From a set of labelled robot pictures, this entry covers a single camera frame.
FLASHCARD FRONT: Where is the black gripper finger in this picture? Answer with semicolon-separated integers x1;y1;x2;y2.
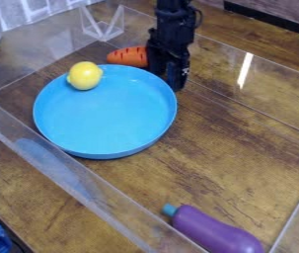
166;58;190;92
147;42;166;75

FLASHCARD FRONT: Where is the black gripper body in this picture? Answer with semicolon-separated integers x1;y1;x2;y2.
147;8;199;61

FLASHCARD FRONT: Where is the orange toy carrot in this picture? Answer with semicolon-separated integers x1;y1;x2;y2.
107;46;148;68

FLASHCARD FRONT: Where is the blue round tray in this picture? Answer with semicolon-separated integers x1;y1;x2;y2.
34;64;178;159

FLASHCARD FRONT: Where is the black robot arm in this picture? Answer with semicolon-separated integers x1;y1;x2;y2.
146;0;199;91

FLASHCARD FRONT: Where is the yellow toy lemon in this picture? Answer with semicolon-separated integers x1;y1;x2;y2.
67;61;103;91

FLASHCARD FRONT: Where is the white patterned curtain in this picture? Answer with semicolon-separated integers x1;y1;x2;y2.
0;0;103;40

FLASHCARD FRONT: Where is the purple toy eggplant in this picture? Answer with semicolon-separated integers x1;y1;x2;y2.
162;204;265;253

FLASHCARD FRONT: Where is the clear acrylic corner bracket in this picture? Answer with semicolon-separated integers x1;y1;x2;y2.
79;6;124;42

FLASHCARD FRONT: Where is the clear acrylic enclosure wall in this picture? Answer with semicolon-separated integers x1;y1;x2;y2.
0;0;299;253

